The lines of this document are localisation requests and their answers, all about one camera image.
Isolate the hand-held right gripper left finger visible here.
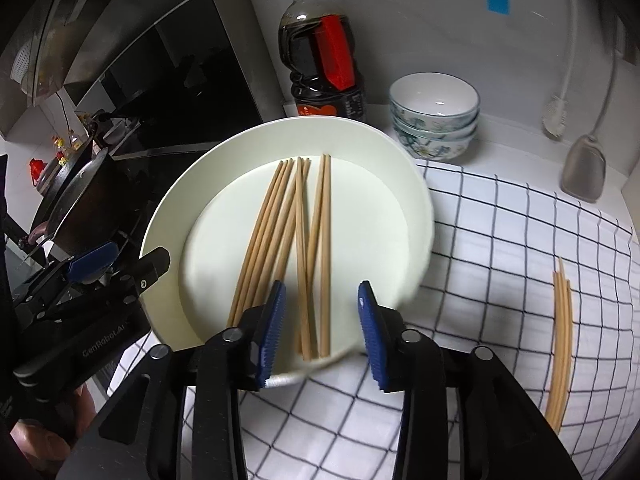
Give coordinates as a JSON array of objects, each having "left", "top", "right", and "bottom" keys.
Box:
[{"left": 55, "top": 280, "right": 288, "bottom": 480}]

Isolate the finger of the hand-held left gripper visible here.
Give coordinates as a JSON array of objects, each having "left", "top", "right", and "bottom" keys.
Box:
[
  {"left": 37, "top": 246, "right": 172, "bottom": 321},
  {"left": 12, "top": 241, "right": 121, "bottom": 312}
]

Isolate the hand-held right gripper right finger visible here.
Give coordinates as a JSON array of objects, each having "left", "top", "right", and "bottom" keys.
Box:
[{"left": 356, "top": 280, "right": 583, "bottom": 480}]

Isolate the cream round plate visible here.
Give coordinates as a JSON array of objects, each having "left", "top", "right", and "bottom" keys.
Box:
[{"left": 139, "top": 116, "right": 436, "bottom": 388}]

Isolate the single wooden chopstick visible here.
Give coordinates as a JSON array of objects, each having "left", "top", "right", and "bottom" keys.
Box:
[
  {"left": 559, "top": 278, "right": 574, "bottom": 428},
  {"left": 552, "top": 257, "right": 567, "bottom": 432}
]

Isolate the person's left hand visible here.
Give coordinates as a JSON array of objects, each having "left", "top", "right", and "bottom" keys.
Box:
[{"left": 10, "top": 387, "right": 98, "bottom": 477}]

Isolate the dark wok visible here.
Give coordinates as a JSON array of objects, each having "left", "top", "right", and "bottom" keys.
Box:
[{"left": 30, "top": 147, "right": 138, "bottom": 261}]

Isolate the white black checked cloth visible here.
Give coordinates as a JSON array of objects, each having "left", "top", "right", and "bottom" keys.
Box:
[{"left": 107, "top": 157, "right": 640, "bottom": 480}]

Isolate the floral ceramic bowl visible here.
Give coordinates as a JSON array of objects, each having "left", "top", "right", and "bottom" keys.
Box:
[
  {"left": 395, "top": 125, "right": 476, "bottom": 162},
  {"left": 391, "top": 110, "right": 480, "bottom": 142},
  {"left": 389, "top": 72, "right": 481, "bottom": 128}
]

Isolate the stainless range hood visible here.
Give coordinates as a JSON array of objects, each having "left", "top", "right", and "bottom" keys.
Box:
[{"left": 0, "top": 0, "right": 241, "bottom": 136}]

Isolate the dark soy sauce bottle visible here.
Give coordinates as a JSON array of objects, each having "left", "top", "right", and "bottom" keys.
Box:
[{"left": 277, "top": 0, "right": 367, "bottom": 123}]

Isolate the metal spatula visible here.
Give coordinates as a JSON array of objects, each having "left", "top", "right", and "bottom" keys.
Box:
[{"left": 559, "top": 20, "right": 628, "bottom": 205}]

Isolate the white dish brush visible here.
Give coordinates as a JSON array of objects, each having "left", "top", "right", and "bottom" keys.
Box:
[{"left": 542, "top": 0, "right": 586, "bottom": 141}]

